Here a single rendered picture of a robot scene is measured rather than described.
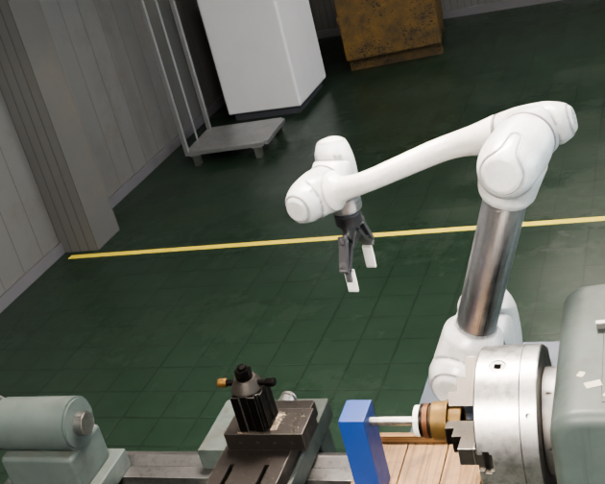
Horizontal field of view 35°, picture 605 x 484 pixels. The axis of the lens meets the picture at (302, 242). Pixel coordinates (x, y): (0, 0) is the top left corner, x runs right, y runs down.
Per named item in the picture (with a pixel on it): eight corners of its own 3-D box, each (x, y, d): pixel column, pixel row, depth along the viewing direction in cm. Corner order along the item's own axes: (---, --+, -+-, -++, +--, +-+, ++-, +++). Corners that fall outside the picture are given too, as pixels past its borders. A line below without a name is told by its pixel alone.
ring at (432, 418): (463, 389, 204) (422, 390, 208) (456, 416, 196) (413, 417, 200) (470, 423, 208) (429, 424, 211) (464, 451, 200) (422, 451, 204)
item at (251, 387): (268, 377, 228) (265, 367, 227) (257, 397, 222) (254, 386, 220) (238, 377, 231) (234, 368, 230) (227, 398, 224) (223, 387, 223)
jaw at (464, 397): (503, 404, 202) (500, 349, 204) (499, 405, 197) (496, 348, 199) (452, 405, 206) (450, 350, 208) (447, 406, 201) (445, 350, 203)
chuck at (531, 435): (561, 416, 216) (542, 312, 199) (554, 531, 192) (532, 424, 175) (545, 416, 218) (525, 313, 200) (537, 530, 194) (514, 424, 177)
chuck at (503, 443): (545, 416, 218) (525, 313, 200) (537, 530, 194) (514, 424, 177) (506, 417, 221) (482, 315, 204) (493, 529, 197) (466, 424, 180)
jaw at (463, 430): (498, 418, 196) (491, 450, 185) (502, 438, 197) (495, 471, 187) (447, 418, 200) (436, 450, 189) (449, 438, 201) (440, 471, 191)
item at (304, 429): (318, 423, 232) (313, 407, 230) (306, 450, 224) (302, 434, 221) (242, 424, 239) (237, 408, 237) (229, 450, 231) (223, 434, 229)
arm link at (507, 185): (501, 379, 251) (474, 430, 235) (444, 357, 257) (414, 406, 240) (569, 120, 208) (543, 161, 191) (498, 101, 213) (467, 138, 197)
